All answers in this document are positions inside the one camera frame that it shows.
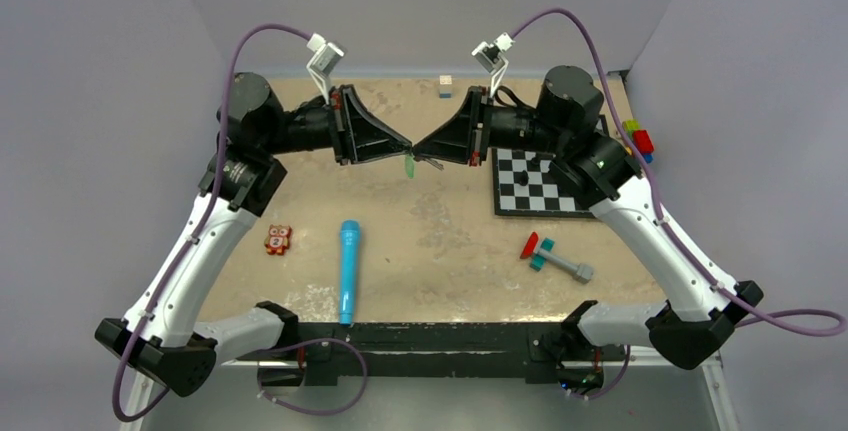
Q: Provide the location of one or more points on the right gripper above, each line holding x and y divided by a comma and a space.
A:
459, 129

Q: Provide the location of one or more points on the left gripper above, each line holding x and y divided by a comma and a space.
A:
357, 135

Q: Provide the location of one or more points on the green key tag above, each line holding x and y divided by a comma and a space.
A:
409, 166

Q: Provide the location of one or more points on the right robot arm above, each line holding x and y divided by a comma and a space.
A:
700, 311

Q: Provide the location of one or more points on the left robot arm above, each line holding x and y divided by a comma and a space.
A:
161, 336

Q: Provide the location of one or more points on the white blue small block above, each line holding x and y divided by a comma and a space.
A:
445, 87

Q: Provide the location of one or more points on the black white chessboard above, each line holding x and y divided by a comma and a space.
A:
541, 198

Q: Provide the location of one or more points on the red owl block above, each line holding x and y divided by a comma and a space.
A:
278, 239

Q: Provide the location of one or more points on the colourful toy block train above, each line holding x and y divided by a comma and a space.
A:
640, 139

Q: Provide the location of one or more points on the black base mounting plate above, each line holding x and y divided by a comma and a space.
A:
535, 352

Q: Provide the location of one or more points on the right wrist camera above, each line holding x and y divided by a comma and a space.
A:
491, 56

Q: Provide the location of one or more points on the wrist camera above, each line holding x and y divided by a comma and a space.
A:
326, 55
491, 56

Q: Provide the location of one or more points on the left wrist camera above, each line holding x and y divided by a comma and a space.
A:
326, 55

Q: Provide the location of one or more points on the toy bolt with propeller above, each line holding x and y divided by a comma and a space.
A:
539, 252

